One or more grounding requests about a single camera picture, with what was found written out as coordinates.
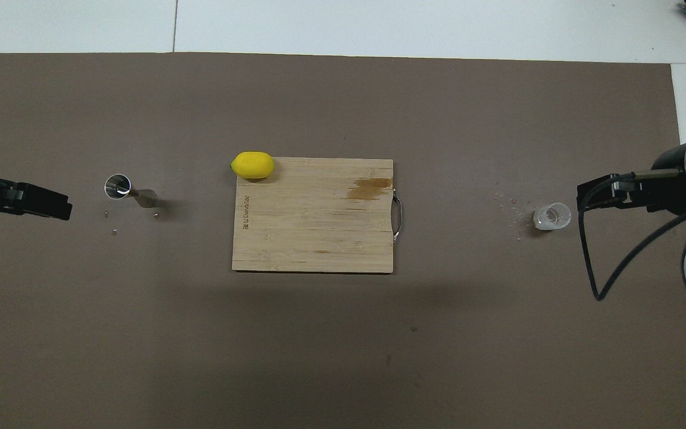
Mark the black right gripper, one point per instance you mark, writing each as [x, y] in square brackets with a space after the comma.
[670, 193]

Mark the small clear glass cup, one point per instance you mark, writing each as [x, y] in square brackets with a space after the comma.
[552, 216]

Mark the steel double jigger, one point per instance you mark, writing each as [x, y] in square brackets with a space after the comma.
[118, 186]

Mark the brown table mat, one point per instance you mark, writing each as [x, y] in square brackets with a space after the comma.
[140, 328]

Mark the yellow lemon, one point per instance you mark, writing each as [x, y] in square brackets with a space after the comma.
[252, 165]

